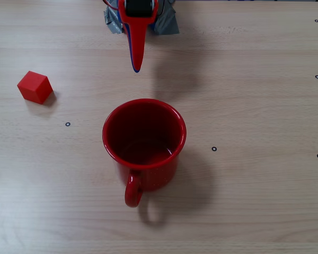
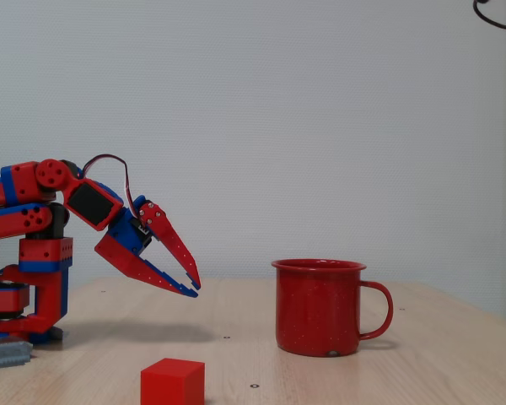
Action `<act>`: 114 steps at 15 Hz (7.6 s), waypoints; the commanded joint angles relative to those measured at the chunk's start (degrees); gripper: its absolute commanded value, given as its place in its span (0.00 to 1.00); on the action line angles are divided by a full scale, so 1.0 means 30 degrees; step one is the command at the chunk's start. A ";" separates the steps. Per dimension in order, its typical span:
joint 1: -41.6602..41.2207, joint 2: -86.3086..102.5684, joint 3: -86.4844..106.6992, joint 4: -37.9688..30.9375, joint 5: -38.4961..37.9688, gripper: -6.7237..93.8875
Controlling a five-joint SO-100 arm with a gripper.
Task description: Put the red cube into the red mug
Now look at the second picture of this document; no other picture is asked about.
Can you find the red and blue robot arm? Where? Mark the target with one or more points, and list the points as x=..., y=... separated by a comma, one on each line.
x=8, y=223

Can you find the red cube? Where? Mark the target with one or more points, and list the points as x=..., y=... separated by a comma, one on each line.
x=168, y=381

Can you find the grey metal table clamp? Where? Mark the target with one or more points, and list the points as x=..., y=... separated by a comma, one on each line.
x=4, y=352

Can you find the red enamel mug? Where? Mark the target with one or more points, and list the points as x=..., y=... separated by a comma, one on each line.
x=316, y=308

